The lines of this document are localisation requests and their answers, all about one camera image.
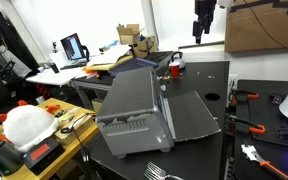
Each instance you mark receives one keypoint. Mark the yellow wooden table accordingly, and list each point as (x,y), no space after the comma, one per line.
(67,151)

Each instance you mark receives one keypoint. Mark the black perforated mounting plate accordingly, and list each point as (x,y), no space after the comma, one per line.
(267,110)

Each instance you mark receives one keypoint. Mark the black clamp with orange hook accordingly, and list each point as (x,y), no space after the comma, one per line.
(259,129)

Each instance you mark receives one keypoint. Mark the white grey electric kettle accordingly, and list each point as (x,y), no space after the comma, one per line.
(181,63)

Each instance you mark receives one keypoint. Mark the black laptop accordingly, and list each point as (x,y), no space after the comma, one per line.
(71,46)

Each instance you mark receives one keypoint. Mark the silver metal fork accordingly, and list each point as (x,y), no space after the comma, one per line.
(155,171)

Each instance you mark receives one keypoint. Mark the tan flat box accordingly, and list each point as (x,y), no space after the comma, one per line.
(74,134)

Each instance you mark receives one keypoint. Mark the grey toaster oven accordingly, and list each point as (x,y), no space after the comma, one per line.
(130,96)

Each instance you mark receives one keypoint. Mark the white desk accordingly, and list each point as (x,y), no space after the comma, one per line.
(54,77)

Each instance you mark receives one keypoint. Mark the white paper sheets pile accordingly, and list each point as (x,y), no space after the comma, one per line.
(110,55)

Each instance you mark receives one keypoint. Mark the large flat cardboard sheet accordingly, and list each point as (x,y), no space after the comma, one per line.
(260,33)

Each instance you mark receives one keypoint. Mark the cardboard box with smile print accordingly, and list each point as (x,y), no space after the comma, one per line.
(145,47)

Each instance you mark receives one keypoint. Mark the black hanging jacket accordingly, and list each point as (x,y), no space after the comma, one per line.
(7,33)

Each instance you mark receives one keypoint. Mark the aluminium frame workbench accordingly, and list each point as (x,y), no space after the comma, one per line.
(84,85)

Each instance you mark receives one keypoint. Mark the yellow flat board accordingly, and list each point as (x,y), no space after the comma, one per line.
(100,67)

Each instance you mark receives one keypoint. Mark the open plain cardboard box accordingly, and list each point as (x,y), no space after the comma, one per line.
(129,35)

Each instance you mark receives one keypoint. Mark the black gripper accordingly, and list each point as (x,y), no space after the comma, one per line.
(204,8)

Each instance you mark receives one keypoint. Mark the black scale with red display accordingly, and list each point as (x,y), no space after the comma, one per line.
(40,151)

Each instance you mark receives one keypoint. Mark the blue plastic bin lid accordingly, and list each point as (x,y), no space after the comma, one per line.
(130,65)

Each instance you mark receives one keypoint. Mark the black clamp with orange tip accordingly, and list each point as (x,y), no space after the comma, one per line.
(252,96)

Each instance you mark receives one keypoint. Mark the red plastic cup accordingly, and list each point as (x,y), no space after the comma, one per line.
(174,70)

